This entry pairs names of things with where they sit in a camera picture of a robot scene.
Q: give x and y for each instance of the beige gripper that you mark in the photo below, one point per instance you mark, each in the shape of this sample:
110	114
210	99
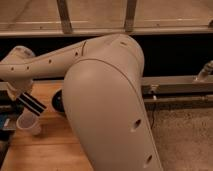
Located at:
14	91

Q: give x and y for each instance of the black striped eraser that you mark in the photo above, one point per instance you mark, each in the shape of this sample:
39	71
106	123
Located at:
31	103

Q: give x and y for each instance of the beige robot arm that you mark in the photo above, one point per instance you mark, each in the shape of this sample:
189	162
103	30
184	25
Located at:
101	95

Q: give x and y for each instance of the translucent plastic cup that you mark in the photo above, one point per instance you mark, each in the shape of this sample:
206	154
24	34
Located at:
29	122

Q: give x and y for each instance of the blue object at left edge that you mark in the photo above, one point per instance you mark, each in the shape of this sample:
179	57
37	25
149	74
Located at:
4	122

